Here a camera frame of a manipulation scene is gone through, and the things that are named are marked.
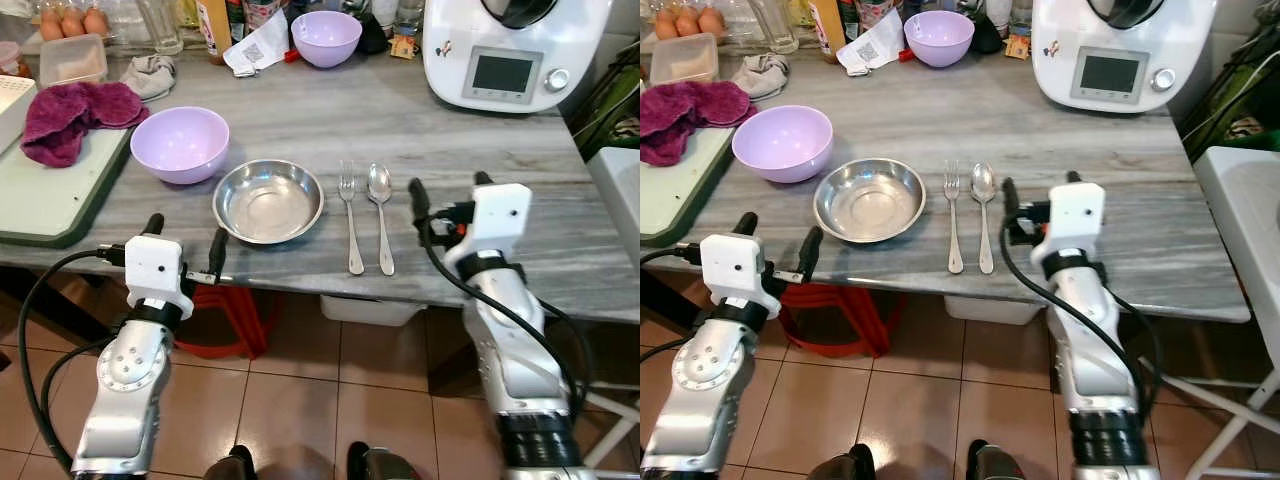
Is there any steel spoon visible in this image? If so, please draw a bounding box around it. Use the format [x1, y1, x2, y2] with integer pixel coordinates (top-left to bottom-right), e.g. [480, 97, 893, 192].
[366, 163, 396, 277]
[971, 162, 999, 275]

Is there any red plastic stool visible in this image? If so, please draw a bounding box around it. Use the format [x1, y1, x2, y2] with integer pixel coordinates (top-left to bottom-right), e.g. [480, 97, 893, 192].
[175, 284, 281, 359]
[780, 283, 891, 359]

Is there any steel fork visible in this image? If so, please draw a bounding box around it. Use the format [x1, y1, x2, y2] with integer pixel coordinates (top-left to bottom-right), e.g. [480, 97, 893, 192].
[942, 160, 967, 275]
[338, 160, 365, 276]

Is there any stainless steel bowl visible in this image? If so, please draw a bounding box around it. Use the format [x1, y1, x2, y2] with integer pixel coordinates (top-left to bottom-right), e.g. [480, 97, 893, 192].
[212, 159, 326, 246]
[813, 158, 927, 244]

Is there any green rimmed cutting board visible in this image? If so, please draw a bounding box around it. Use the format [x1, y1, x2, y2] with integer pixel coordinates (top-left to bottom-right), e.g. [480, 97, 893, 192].
[0, 125, 136, 249]
[640, 125, 741, 248]

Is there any lavender plastic bowl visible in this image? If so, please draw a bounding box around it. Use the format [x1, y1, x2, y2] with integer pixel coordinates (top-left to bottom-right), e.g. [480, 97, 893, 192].
[130, 106, 231, 186]
[903, 10, 976, 69]
[732, 105, 834, 184]
[291, 11, 363, 69]

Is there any white plastic storage box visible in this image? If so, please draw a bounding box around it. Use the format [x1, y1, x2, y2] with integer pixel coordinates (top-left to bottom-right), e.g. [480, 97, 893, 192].
[320, 295, 426, 327]

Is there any magenta towel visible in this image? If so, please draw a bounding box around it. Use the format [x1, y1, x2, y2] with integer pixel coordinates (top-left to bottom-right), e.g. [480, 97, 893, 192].
[640, 82, 759, 168]
[20, 82, 151, 169]

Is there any white kitchen cooking machine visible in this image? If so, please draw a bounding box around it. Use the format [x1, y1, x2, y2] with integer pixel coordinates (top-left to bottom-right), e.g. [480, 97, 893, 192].
[422, 0, 613, 114]
[1030, 0, 1219, 114]

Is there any green patterned bag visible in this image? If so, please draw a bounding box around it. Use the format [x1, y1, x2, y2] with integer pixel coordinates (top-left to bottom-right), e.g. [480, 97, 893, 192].
[565, 45, 641, 161]
[1180, 30, 1280, 156]

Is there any grey crumpled cloth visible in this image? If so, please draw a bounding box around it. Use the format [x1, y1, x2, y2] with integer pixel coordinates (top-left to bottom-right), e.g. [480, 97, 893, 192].
[120, 55, 177, 102]
[730, 53, 791, 101]

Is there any small black container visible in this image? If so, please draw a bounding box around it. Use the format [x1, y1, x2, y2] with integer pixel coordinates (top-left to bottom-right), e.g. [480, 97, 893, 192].
[970, 12, 1004, 56]
[358, 10, 391, 56]

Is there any clear plastic food container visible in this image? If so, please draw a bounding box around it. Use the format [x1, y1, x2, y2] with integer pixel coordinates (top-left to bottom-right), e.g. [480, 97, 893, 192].
[38, 34, 109, 89]
[650, 33, 721, 86]

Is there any white folding table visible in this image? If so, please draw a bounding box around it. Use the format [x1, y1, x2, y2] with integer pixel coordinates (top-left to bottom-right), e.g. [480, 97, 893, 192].
[1140, 147, 1280, 480]

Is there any black left robot foot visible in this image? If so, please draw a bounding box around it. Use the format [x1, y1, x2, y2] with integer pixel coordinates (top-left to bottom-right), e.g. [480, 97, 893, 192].
[808, 445, 879, 480]
[203, 446, 259, 480]

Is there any black robot foot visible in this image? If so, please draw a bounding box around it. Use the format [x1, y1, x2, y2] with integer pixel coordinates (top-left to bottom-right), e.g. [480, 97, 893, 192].
[347, 442, 421, 480]
[965, 440, 1031, 480]
[203, 446, 259, 480]
[808, 445, 879, 480]

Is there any clear drinking glass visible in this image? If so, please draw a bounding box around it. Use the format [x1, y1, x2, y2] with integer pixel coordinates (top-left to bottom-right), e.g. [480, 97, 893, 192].
[135, 0, 184, 56]
[750, 0, 799, 54]

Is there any white paper with QR code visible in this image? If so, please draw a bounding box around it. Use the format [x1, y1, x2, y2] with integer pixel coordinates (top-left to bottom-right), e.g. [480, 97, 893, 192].
[836, 35, 904, 78]
[222, 33, 291, 78]

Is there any orange label bottle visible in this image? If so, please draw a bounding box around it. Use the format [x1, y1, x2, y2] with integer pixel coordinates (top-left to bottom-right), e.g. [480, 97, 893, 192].
[808, 0, 846, 64]
[196, 0, 233, 64]

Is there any red label bottle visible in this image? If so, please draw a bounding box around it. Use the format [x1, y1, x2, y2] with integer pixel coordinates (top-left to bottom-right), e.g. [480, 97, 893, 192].
[232, 0, 286, 36]
[848, 0, 896, 31]

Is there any black right robot foot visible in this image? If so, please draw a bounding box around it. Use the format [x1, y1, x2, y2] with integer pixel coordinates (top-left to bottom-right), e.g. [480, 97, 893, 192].
[965, 440, 1031, 480]
[347, 442, 421, 480]

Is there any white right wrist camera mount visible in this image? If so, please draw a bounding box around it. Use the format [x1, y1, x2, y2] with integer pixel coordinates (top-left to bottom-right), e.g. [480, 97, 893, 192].
[445, 183, 533, 264]
[1030, 181, 1107, 264]

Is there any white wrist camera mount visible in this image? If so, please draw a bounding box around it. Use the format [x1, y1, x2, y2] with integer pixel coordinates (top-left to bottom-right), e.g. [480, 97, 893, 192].
[1030, 181, 1107, 264]
[124, 235, 195, 321]
[699, 233, 782, 321]
[445, 183, 533, 264]

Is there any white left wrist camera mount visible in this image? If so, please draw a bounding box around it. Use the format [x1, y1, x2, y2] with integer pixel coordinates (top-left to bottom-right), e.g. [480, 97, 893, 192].
[699, 233, 782, 321]
[124, 235, 195, 321]

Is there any dark wooden furniture frame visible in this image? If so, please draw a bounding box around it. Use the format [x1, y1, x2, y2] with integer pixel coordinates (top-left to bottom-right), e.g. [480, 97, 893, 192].
[640, 268, 701, 331]
[0, 265, 111, 346]

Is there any white plastic handled basket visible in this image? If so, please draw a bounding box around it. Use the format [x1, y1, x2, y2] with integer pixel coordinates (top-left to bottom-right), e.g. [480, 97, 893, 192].
[0, 75, 38, 153]

